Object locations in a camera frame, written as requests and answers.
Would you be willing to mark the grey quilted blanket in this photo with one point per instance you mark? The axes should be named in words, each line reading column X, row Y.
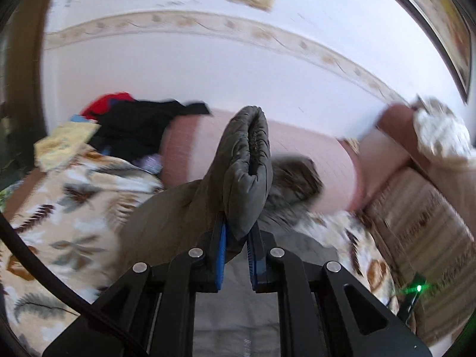
column 245, row 163

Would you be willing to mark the black garment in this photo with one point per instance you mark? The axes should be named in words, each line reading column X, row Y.
column 134, row 126

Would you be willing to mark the yellow patterned cloth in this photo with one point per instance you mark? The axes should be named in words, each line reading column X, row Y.
column 63, row 141

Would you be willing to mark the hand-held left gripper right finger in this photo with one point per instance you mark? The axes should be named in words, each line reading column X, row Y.
column 253, row 264

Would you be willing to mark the purple patterned cloth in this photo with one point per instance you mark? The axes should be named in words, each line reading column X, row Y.
column 148, row 163

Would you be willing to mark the brown glass door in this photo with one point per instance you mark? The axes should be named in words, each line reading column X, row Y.
column 22, row 81

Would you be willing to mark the red garment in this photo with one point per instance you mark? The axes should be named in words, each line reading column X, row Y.
column 100, row 106

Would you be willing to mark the pink bolster pillow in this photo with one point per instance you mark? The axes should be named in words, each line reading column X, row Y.
column 316, row 148

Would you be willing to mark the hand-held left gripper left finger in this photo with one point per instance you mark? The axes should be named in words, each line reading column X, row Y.
column 222, row 260

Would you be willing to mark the dark framed wall picture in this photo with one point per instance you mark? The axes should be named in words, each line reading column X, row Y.
column 438, row 18

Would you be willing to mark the leaf print blanket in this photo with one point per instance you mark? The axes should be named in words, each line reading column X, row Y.
column 74, row 208

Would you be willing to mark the white crumpled cloth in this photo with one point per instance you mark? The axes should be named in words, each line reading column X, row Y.
column 440, row 130

